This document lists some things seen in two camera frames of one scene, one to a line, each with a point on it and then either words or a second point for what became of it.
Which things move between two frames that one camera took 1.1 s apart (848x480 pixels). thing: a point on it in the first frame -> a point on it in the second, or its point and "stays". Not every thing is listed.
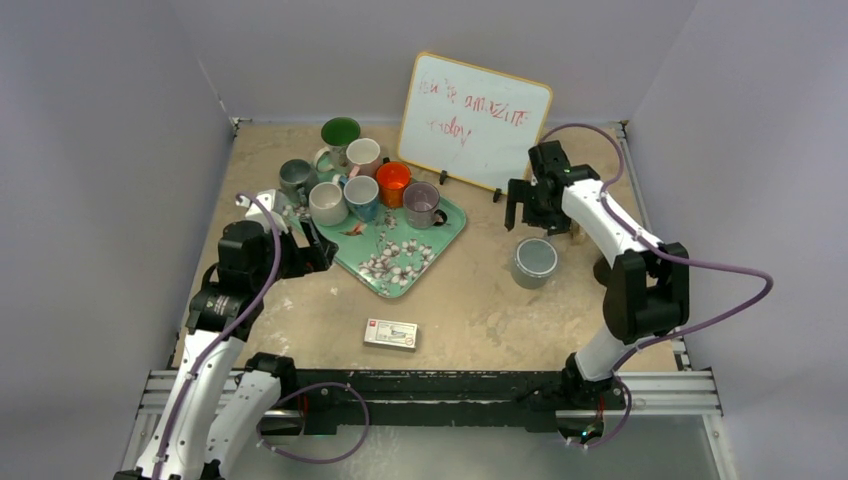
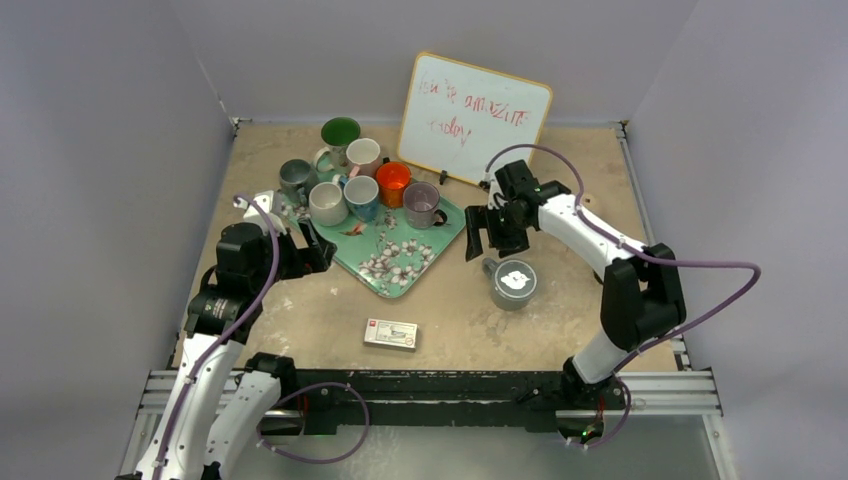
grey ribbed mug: [534, 261] -> [513, 282]
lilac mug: [421, 201] stays
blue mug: [361, 195] stays
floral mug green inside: [339, 132] stays
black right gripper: [530, 198] -> [490, 225]
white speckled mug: [326, 203] stays
